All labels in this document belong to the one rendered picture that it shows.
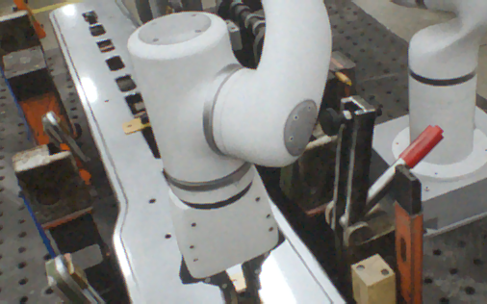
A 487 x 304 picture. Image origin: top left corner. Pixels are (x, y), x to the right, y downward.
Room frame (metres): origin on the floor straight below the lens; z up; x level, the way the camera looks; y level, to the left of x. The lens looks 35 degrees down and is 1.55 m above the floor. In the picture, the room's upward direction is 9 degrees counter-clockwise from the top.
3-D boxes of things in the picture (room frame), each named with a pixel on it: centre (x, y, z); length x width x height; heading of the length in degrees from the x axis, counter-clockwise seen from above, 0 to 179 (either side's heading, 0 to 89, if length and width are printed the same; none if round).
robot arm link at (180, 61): (0.47, 0.06, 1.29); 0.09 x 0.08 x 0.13; 51
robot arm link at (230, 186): (0.47, 0.06, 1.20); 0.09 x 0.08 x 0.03; 109
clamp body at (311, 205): (0.70, -0.06, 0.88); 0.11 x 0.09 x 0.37; 109
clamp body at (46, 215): (0.80, 0.36, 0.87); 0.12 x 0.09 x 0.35; 109
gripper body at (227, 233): (0.47, 0.06, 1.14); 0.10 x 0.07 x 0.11; 109
